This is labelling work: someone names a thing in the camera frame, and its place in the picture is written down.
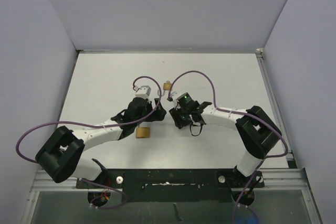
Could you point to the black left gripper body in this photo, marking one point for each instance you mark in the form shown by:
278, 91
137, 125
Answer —
154, 117

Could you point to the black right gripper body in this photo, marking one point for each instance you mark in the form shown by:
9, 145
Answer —
181, 116

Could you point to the small brass padlock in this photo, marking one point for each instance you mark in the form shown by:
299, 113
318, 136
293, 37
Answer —
166, 87

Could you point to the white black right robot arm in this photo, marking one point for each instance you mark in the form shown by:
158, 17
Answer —
255, 128

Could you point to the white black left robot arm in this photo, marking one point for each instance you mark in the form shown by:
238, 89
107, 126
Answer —
61, 155

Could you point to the large brass padlock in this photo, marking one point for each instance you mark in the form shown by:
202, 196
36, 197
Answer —
142, 132

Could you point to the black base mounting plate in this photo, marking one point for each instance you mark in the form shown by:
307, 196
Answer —
116, 187

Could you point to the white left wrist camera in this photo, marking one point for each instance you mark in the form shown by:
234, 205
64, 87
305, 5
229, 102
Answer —
142, 92

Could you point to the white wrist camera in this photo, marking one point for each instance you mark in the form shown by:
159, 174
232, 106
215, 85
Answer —
142, 92
173, 97

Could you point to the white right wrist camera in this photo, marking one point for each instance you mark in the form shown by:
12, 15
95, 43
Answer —
173, 97

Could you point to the aluminium right frame rail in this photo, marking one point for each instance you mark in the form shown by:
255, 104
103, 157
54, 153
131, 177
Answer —
291, 155

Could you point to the aluminium frame rail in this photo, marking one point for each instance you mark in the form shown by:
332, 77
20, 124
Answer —
285, 198
291, 155

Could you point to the aluminium front frame rail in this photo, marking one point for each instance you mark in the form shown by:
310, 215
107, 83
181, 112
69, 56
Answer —
285, 198

